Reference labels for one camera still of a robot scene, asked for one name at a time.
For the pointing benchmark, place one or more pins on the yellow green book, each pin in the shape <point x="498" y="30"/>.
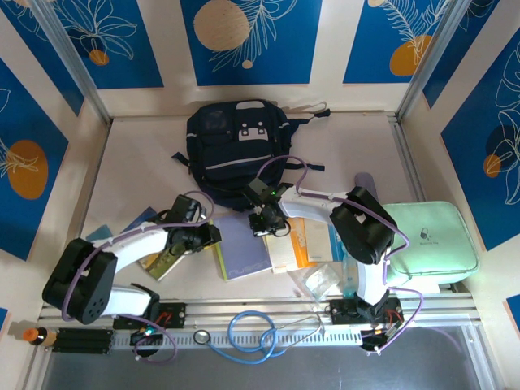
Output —
<point x="162" y="270"/>

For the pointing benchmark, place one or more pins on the cream paper notebook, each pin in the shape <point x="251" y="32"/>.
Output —
<point x="280" y="256"/>

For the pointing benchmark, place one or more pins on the purple notebook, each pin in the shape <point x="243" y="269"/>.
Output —
<point x="243" y="252"/>

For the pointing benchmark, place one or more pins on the white notebook orange stripe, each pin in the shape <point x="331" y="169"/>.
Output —
<point x="302" y="248"/>

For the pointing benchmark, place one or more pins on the navy blue backpack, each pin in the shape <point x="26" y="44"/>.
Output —
<point x="227" y="162"/>

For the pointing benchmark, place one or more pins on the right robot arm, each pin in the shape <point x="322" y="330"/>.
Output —
<point x="365" y="231"/>

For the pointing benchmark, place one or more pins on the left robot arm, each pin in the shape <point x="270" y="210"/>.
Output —
<point x="89" y="280"/>

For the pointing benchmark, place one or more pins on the clear plastic bag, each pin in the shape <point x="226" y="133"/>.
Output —
<point x="321" y="280"/>

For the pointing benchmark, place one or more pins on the blue stethoscope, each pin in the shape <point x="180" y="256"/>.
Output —
<point x="248" y="325"/>

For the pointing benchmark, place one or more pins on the light blue snack packet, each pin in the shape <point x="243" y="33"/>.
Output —
<point x="350" y="280"/>

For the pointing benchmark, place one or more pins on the black ribbed block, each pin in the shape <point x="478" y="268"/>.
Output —
<point x="81" y="340"/>

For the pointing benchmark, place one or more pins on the brown bottle orange cap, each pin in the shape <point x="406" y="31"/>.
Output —
<point x="38" y="336"/>

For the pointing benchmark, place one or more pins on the mint green medical pouch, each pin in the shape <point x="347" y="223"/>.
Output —
<point x="438" y="243"/>

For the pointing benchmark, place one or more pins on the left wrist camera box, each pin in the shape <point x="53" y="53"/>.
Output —
<point x="185" y="207"/>

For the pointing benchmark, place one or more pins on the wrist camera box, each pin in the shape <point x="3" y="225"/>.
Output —
<point x="185" y="207"/>
<point x="258" y="190"/>

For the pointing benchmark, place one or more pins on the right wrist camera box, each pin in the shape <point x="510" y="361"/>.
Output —
<point x="258" y="190"/>

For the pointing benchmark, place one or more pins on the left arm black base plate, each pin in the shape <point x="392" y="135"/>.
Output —
<point x="170" y="315"/>

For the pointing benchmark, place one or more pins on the aluminium front rail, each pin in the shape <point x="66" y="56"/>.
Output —
<point x="252" y="306"/>

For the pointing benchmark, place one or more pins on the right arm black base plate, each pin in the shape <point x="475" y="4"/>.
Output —
<point x="341" y="313"/>

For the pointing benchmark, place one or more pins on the blue floral wall panel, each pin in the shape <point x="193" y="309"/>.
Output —
<point x="373" y="40"/>
<point x="130" y="48"/>
<point x="459" y="53"/>
<point x="24" y="134"/>
<point x="479" y="162"/>
<point x="284" y="48"/>
<point x="40" y="48"/>

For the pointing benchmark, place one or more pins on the aluminium corner post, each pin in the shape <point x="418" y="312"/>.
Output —
<point x="79" y="77"/>
<point x="428" y="61"/>

